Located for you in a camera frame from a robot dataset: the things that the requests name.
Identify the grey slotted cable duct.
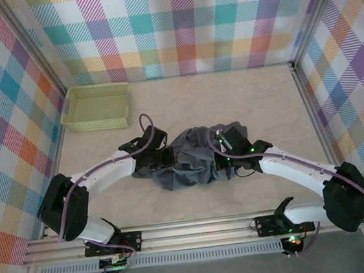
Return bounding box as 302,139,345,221
38,241,286,273

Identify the aluminium side rail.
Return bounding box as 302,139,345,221
26,88,84,240
290,56,356,209

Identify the aluminium frame post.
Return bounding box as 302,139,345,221
0,0,69,97
284,0,356,66

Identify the light green plastic basket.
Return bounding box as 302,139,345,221
56,80,135,136

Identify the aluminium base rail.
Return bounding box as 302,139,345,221
19,202,364,268

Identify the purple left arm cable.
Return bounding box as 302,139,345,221
45,112,171,273

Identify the grey t-shirt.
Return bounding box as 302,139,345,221
128,120,256,196

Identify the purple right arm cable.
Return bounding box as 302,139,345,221
206,109,364,267

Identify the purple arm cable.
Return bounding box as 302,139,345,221
206,109,364,267
45,112,171,273

